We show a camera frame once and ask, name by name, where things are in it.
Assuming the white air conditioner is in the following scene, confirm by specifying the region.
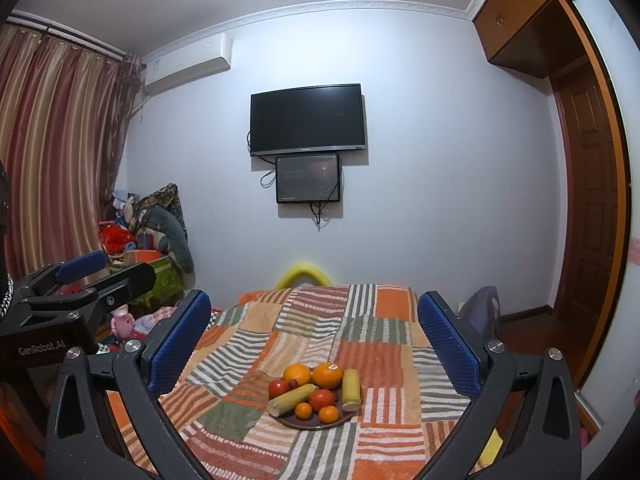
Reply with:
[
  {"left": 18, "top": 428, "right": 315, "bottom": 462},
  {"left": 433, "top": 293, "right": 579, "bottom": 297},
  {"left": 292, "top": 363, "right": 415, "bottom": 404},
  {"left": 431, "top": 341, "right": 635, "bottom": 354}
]
[{"left": 144, "top": 32, "right": 232, "bottom": 96}]

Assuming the patchwork striped bedspread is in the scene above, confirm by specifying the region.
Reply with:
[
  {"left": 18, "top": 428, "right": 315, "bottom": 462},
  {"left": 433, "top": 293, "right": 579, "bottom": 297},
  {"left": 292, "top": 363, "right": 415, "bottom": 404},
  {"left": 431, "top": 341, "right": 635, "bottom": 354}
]
[{"left": 106, "top": 283, "right": 501, "bottom": 480}]

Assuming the camouflage patterned cushion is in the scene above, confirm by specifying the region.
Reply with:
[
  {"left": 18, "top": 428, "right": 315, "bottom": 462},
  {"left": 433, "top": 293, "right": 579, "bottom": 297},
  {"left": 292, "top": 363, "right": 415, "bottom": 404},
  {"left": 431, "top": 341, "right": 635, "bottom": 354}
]
[{"left": 125, "top": 183, "right": 188, "bottom": 238}]

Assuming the striped red curtain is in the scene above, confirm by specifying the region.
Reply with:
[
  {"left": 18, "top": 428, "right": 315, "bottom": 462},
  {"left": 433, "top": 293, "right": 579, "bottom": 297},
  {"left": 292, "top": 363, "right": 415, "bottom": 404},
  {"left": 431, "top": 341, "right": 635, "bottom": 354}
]
[{"left": 1, "top": 25, "right": 142, "bottom": 278}]

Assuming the small black wall monitor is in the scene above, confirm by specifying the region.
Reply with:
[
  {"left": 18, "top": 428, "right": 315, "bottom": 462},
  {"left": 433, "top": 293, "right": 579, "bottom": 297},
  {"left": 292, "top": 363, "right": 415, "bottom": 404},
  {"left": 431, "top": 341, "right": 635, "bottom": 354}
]
[{"left": 276, "top": 154, "right": 342, "bottom": 205}]

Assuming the large red tomato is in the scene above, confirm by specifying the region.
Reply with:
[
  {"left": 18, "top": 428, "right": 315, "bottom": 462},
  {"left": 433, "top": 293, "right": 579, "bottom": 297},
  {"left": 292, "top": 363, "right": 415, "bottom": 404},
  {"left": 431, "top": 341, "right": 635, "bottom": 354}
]
[{"left": 308, "top": 389, "right": 336, "bottom": 413}]

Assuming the wall mounted black television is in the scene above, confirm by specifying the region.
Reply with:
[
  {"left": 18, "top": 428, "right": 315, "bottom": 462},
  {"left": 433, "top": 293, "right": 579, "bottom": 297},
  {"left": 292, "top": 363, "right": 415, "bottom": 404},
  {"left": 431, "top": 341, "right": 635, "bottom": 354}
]
[{"left": 248, "top": 84, "right": 367, "bottom": 156}]

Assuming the small red tomato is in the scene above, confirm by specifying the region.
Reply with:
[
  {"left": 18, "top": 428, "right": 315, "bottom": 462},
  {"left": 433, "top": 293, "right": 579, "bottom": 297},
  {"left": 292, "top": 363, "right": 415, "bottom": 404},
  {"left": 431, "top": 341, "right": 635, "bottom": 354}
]
[{"left": 268, "top": 378, "right": 291, "bottom": 399}]

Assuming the yellow sugarcane piece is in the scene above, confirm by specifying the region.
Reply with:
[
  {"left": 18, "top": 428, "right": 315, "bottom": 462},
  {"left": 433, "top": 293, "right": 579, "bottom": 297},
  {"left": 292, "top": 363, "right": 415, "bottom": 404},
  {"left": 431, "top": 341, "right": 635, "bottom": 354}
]
[
  {"left": 342, "top": 368, "right": 361, "bottom": 413},
  {"left": 267, "top": 384, "right": 318, "bottom": 417}
]

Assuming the medium orange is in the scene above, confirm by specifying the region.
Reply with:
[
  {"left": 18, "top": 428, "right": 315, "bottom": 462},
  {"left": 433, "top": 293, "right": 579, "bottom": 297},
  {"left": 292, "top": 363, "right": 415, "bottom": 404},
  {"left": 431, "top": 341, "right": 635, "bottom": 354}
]
[{"left": 282, "top": 363, "right": 311, "bottom": 386}]

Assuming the small mandarin orange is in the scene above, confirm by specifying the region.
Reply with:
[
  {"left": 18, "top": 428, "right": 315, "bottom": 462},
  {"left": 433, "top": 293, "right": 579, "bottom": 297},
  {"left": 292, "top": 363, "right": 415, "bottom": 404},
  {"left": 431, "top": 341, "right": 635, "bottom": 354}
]
[
  {"left": 294, "top": 402, "right": 314, "bottom": 420},
  {"left": 318, "top": 405, "right": 341, "bottom": 425}
]

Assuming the wooden upper cabinet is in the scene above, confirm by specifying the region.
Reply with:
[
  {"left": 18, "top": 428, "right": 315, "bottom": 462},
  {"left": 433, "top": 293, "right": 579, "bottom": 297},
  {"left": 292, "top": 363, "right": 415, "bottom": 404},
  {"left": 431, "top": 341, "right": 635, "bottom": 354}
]
[{"left": 474, "top": 0, "right": 586, "bottom": 79}]

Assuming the pink small toy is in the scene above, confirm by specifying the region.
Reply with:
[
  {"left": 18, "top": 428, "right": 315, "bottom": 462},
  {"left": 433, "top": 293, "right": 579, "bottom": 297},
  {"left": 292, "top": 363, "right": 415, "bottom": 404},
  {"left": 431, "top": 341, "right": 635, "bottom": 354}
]
[{"left": 111, "top": 304, "right": 134, "bottom": 342}]

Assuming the red plastic bag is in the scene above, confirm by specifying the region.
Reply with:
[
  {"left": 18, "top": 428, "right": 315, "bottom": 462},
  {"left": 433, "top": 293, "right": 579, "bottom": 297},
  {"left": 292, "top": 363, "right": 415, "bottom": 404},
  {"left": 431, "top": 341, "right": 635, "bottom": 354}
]
[{"left": 100, "top": 221, "right": 137, "bottom": 258}]

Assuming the brown wooden door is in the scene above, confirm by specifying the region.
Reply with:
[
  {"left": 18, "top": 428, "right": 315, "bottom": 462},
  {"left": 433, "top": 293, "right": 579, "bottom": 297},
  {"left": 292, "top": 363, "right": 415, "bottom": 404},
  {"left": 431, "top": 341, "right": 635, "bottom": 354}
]
[{"left": 552, "top": 61, "right": 618, "bottom": 384}]

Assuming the large orange with sticker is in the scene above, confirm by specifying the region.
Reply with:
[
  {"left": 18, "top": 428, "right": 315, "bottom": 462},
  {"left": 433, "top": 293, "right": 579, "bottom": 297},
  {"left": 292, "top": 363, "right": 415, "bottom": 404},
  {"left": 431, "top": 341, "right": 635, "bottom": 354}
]
[{"left": 311, "top": 362, "right": 344, "bottom": 389}]

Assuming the purple ceramic plate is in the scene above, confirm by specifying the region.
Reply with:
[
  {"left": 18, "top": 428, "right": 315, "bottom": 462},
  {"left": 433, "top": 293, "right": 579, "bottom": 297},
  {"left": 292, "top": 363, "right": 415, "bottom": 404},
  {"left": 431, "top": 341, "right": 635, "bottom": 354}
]
[{"left": 267, "top": 385, "right": 363, "bottom": 430}]

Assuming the yellow foam tube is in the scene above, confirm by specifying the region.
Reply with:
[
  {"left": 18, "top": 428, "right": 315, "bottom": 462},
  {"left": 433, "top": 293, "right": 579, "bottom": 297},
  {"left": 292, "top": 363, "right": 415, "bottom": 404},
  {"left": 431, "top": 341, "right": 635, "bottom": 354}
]
[{"left": 274, "top": 263, "right": 332, "bottom": 289}]

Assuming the green patterned storage box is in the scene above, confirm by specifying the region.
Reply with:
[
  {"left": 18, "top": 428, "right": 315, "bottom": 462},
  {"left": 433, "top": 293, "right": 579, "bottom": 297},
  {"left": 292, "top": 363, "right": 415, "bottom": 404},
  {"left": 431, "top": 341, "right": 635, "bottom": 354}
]
[{"left": 129, "top": 256, "right": 183, "bottom": 309}]

